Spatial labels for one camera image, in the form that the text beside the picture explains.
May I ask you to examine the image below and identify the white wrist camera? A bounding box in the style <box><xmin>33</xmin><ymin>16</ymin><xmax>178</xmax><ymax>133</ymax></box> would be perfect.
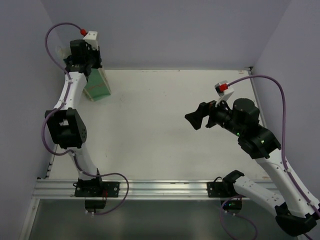
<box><xmin>214</xmin><ymin>80</ymin><xmax>234</xmax><ymax>107</ymax></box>
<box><xmin>83</xmin><ymin>30</ymin><xmax>99</xmax><ymax>50</ymax></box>

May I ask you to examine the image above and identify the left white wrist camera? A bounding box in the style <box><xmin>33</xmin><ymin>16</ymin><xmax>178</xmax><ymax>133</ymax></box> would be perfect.
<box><xmin>83</xmin><ymin>30</ymin><xmax>99</xmax><ymax>50</ymax></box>

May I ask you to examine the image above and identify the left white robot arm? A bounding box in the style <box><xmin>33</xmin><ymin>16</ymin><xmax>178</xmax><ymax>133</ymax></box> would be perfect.
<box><xmin>42</xmin><ymin>39</ymin><xmax>106</xmax><ymax>197</ymax></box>

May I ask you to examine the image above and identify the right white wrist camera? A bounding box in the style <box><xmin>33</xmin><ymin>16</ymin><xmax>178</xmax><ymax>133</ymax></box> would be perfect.
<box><xmin>214</xmin><ymin>80</ymin><xmax>234</xmax><ymax>107</ymax></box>

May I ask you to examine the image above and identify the green printed paper bag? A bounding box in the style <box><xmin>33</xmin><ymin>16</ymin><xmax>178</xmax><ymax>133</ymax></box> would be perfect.
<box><xmin>83</xmin><ymin>67</ymin><xmax>111</xmax><ymax>102</ymax></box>

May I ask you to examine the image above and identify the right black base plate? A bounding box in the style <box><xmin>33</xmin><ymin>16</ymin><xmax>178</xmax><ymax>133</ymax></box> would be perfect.
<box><xmin>206</xmin><ymin>181</ymin><xmax>237</xmax><ymax>198</ymax></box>

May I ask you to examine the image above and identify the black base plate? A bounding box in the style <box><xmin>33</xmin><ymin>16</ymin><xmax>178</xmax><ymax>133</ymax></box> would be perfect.
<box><xmin>206</xmin><ymin>181</ymin><xmax>237</xmax><ymax>198</ymax></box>
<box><xmin>74</xmin><ymin>179</ymin><xmax>120</xmax><ymax>198</ymax></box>

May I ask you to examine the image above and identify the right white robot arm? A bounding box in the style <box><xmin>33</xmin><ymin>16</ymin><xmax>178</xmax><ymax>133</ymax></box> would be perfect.
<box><xmin>184</xmin><ymin>98</ymin><xmax>320</xmax><ymax>237</ymax></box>

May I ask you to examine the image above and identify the aluminium mounting rail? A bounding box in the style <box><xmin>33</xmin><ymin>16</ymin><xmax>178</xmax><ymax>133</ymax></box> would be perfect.
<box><xmin>32</xmin><ymin>179</ymin><xmax>210</xmax><ymax>200</ymax></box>

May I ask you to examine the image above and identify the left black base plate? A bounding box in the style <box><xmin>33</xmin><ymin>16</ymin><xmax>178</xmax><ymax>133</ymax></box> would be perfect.
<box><xmin>74</xmin><ymin>179</ymin><xmax>120</xmax><ymax>198</ymax></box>

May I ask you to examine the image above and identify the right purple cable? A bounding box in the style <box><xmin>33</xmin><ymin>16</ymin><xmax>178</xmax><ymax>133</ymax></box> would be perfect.
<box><xmin>219</xmin><ymin>74</ymin><xmax>320</xmax><ymax>240</ymax></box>

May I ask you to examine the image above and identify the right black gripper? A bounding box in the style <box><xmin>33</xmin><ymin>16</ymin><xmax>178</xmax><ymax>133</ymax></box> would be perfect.
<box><xmin>185</xmin><ymin>94</ymin><xmax>245</xmax><ymax>138</ymax></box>

